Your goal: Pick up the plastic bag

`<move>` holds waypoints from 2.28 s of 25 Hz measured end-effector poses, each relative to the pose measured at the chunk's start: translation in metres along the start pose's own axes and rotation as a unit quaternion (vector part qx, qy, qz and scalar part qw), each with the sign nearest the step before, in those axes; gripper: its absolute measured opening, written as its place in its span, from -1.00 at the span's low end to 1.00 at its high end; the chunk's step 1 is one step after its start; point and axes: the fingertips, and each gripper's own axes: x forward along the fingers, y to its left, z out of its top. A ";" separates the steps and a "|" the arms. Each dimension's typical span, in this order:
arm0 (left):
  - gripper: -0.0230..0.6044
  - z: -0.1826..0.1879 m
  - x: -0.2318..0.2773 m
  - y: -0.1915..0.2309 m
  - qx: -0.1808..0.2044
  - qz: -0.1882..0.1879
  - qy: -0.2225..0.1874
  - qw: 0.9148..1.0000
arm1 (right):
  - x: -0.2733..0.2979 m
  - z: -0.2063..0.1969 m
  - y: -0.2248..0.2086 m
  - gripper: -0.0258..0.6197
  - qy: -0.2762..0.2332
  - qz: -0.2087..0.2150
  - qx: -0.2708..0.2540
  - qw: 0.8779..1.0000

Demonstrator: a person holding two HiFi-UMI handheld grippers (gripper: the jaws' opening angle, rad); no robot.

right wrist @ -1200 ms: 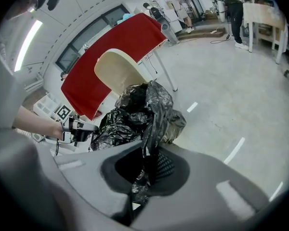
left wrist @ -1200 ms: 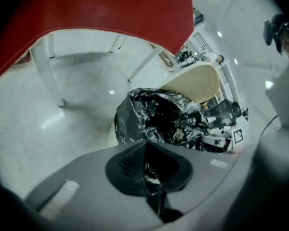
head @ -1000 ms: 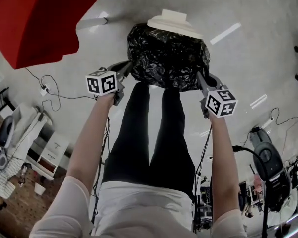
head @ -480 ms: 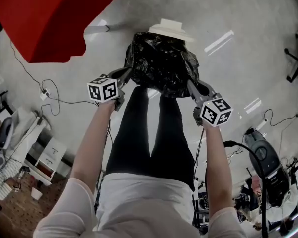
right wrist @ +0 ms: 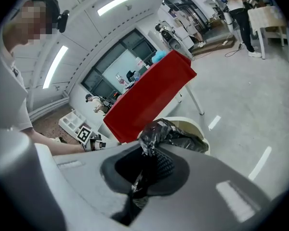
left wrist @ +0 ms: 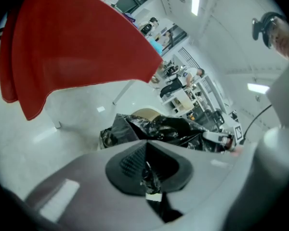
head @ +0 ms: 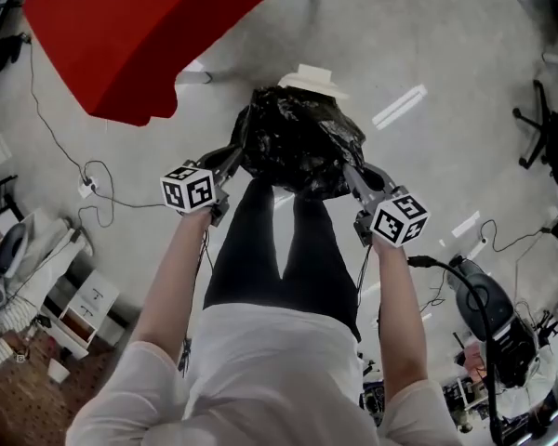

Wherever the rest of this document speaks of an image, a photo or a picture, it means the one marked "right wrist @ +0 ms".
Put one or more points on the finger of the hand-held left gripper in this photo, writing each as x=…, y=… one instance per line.
x=112, y=143

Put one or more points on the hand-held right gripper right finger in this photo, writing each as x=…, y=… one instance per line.
x=165, y=165

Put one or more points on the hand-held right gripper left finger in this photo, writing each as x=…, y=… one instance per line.
x=128, y=165

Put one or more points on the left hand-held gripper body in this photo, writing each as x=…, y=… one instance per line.
x=90, y=140

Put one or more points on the black plastic bag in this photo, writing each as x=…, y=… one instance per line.
x=169, y=132

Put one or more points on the person's left forearm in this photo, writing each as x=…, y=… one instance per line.
x=62, y=147

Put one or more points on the white compartment organizer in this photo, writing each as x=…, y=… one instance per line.
x=72, y=121

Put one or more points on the white trash bin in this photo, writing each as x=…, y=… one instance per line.
x=193, y=124

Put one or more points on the red tablecloth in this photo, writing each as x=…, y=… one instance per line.
x=149, y=97

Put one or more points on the white table leg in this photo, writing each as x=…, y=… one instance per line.
x=195, y=98

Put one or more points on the dark framed window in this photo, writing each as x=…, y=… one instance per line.
x=115, y=68

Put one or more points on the long ceiling light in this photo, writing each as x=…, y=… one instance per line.
x=55, y=66
x=118, y=3

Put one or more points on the person's white shirt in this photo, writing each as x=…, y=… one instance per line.
x=7, y=100

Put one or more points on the blue fluffy item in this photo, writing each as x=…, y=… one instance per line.
x=159, y=55

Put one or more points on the white robot machine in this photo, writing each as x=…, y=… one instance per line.
x=173, y=42

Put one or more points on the wooden step platform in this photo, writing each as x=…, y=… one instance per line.
x=216, y=43

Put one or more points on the person's head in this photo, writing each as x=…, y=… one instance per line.
x=26, y=20

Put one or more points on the table with beige cloth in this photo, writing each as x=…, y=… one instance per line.
x=267, y=18

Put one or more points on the white wall pipes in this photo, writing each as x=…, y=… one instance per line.
x=48, y=107

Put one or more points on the black head-worn camera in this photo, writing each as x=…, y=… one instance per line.
x=63, y=20

